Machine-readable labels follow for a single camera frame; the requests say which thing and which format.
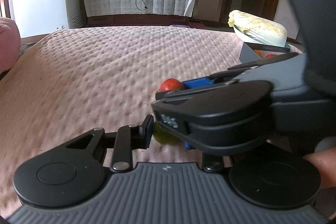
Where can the grey white cardboard box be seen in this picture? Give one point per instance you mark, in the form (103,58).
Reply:
(254,52)

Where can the dark wooden tv cabinet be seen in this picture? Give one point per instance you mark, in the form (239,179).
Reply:
(148,20)

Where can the white lace cabinet cloth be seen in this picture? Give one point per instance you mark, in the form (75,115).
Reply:
(160,7)

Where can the person's right hand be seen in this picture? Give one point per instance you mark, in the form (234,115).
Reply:
(325,162)

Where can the purple plastic object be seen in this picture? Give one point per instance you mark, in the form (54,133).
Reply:
(179,26)

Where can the large orange mandarin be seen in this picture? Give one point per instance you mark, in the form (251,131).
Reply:
(258,53)

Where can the green lime fruit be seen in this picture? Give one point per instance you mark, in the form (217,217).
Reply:
(162,136)

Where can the napa cabbage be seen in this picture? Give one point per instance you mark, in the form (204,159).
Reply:
(253,29)

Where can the pink plush toy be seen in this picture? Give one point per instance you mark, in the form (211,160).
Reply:
(10,43)

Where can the red apple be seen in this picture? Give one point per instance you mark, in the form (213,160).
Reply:
(270,55)
(171,84)

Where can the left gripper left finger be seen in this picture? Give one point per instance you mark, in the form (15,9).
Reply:
(76,170)

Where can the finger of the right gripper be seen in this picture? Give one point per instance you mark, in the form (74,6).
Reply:
(221,119)
(234,71)

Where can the pink quilted table cover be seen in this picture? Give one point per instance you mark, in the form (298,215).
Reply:
(74,80)

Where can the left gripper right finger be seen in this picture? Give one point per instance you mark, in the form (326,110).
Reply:
(257,172)

